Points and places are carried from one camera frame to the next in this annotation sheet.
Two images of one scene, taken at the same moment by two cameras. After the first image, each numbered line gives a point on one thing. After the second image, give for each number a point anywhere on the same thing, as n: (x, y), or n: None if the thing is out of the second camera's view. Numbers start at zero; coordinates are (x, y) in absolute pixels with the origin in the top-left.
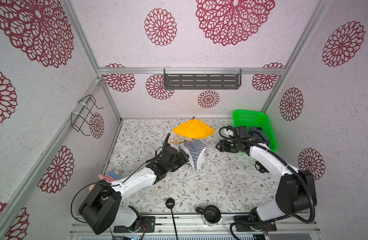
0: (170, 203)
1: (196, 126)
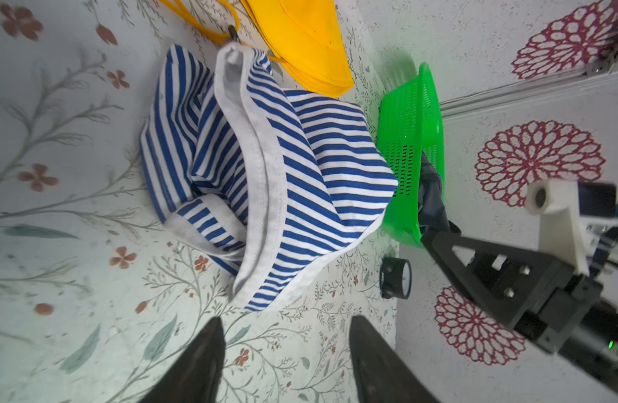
0: None
1: (304, 39)
